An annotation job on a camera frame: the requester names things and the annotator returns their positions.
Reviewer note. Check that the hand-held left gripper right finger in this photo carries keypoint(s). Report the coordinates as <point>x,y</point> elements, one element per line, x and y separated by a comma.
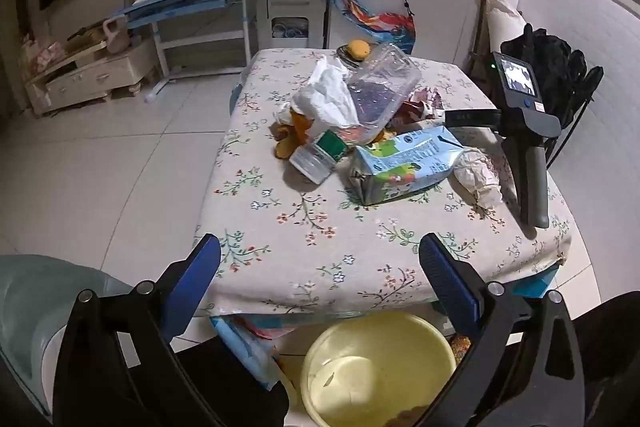
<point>445,282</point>

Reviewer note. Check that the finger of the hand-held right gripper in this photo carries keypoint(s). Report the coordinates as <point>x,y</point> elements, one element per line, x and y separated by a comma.
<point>470,117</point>

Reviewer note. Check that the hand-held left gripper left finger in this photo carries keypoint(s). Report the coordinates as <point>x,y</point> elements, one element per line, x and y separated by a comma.
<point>200,269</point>

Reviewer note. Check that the red snack bag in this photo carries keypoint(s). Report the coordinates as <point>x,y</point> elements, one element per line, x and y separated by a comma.
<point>420,104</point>

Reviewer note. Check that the yellow plastic basin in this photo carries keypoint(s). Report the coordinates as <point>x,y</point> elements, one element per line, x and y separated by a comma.
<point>370,357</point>

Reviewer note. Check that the crumpled white paper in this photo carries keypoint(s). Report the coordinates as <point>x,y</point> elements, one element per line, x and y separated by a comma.
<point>475,172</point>

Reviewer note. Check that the black jacket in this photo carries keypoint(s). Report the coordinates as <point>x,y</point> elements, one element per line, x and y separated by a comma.
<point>555,62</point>

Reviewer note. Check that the blue milk carton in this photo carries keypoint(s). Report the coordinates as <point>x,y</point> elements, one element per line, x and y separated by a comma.
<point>400,162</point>

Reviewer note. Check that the clear plastic container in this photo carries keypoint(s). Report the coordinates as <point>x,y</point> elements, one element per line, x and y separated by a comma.
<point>380,92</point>

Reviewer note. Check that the white pillow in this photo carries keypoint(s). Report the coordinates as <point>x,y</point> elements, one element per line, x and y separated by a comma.
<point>502,27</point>

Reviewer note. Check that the table with floral cloth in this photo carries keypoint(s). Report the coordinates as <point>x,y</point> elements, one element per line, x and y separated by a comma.
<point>310,257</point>

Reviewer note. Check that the yellow mango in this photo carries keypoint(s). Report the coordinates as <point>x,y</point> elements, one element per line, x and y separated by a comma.
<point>359,49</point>

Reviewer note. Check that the white plastic bag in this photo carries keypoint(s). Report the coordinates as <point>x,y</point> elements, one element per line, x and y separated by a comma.
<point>325,97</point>

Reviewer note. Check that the plastic bottle with green label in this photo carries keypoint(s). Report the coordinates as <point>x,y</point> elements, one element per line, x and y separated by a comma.
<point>312,159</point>

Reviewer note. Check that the colourful hanging bag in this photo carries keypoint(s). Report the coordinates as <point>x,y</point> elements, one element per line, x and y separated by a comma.
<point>350,2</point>

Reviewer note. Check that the grey plastic chair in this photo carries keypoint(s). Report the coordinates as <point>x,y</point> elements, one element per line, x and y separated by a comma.
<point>35,297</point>

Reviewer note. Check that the white tissue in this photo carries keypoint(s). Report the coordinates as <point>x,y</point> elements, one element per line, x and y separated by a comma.
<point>284,113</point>

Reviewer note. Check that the white bin box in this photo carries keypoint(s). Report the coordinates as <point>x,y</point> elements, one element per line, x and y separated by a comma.
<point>290,7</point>

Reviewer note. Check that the white television cabinet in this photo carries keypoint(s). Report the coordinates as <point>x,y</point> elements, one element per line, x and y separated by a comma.
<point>95,77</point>

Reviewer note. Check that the pink jug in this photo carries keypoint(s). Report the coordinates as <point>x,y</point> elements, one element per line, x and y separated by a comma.
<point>117,39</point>

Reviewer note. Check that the pink patterned box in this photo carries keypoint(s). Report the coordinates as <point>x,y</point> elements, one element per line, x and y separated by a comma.
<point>42,54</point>

